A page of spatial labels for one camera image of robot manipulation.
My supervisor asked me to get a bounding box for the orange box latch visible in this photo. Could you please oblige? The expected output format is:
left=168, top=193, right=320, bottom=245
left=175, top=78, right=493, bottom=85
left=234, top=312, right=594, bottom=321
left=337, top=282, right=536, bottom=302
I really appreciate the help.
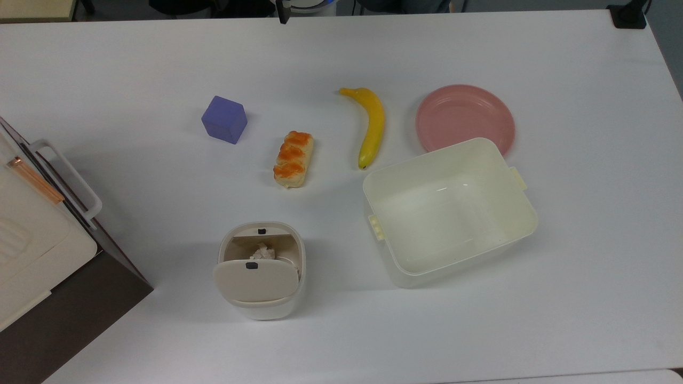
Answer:
left=7, top=157, right=65, bottom=204

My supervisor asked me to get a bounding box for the cream mini trash bin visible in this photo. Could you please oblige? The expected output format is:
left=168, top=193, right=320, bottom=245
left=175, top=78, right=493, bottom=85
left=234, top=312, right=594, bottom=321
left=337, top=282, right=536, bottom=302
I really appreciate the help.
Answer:
left=213, top=222, right=306, bottom=321

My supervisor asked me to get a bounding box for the purple cube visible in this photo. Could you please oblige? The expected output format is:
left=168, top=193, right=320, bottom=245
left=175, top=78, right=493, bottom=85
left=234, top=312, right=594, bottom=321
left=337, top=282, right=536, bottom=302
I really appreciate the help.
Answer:
left=201, top=95, right=248, bottom=145

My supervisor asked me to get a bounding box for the cream storage box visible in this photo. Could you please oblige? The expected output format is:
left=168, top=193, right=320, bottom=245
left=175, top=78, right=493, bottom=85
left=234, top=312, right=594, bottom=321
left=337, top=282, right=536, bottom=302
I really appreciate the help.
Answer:
left=0, top=127, right=99, bottom=332

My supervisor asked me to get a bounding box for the beige desk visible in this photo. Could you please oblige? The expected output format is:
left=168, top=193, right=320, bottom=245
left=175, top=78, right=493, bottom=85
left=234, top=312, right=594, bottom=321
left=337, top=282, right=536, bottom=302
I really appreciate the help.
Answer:
left=0, top=0, right=78, bottom=23

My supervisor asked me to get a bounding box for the black camera stand base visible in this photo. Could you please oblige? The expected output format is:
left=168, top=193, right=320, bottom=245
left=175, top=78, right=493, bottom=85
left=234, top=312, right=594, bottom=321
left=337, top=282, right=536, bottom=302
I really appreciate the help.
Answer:
left=607, top=0, right=653, bottom=29

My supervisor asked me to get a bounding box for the yellow banana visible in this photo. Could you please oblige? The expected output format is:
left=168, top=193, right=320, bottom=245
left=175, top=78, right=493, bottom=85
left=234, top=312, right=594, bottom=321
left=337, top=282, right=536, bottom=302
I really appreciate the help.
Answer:
left=339, top=87, right=386, bottom=170

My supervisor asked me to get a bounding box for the dark brown drawer box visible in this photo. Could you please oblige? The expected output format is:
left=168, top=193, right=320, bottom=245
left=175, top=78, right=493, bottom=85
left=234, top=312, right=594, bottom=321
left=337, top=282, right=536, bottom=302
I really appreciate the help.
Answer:
left=0, top=116, right=154, bottom=384

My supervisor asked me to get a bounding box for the pink plate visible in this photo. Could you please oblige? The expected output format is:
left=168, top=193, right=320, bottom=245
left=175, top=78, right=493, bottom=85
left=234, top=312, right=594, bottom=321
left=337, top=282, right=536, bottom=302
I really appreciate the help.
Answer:
left=416, top=84, right=516, bottom=157

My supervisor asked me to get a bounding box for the white drawer handle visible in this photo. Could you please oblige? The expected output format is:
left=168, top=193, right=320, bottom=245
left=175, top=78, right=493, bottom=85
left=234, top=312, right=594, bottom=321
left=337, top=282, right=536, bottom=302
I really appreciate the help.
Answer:
left=29, top=139, right=103, bottom=222

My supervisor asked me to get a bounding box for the white open plastic container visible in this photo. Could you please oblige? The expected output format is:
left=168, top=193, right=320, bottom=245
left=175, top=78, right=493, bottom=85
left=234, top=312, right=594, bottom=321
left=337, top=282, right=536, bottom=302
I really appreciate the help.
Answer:
left=362, top=137, right=538, bottom=289

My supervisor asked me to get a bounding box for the orange glazed bread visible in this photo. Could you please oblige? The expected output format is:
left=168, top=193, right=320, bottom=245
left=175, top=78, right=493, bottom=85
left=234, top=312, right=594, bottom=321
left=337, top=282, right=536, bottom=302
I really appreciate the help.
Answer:
left=273, top=131, right=314, bottom=189

